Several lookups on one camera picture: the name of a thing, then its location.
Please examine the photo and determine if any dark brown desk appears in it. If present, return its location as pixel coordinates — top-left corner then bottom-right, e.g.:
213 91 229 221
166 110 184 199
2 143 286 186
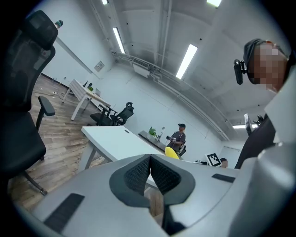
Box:
138 130 183 160

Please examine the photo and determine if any white table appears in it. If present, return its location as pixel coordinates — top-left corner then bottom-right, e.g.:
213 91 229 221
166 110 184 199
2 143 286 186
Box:
78 125 168 173

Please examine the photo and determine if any person's head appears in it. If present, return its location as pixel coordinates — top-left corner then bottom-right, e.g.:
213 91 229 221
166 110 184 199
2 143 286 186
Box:
242 38 292 93

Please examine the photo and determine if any white wall notice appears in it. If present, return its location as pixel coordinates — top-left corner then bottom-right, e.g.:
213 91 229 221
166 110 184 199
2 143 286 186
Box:
93 60 105 73

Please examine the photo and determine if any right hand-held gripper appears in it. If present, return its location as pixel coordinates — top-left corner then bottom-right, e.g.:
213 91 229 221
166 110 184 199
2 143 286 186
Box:
204 152 222 168

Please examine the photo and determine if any ceiling pipe run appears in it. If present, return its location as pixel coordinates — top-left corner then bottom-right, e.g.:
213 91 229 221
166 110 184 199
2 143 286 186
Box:
111 50 231 142

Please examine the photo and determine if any black mesh office chair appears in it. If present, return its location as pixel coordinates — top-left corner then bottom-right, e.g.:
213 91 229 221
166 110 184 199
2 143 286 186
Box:
90 105 117 127
110 101 135 127
2 10 58 196

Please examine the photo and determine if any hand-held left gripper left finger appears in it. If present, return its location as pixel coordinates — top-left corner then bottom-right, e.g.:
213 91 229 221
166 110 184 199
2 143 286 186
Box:
30 153 169 237

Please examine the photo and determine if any black head-mounted camera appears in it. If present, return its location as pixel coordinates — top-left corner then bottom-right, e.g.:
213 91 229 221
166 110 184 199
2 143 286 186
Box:
233 59 247 85

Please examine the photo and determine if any light wooden desk white frame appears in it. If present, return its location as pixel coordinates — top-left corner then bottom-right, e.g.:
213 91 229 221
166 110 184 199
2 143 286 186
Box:
62 78 111 121

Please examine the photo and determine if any person's black white shirt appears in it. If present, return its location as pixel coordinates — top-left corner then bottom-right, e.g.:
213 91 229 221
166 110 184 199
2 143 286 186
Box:
234 74 296 169

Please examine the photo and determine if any small stand with device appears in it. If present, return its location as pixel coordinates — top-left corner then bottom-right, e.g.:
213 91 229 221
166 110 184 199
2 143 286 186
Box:
157 126 166 142

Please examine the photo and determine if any white air conditioner unit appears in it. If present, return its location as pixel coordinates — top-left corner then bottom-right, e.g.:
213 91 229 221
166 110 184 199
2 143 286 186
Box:
132 57 151 79

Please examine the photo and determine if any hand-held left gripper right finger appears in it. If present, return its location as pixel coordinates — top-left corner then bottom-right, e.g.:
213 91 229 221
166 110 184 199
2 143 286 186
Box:
150 154 240 236

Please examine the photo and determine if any yellow corn cob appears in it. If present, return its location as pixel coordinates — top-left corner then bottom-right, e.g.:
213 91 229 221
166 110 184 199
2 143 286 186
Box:
164 147 180 160

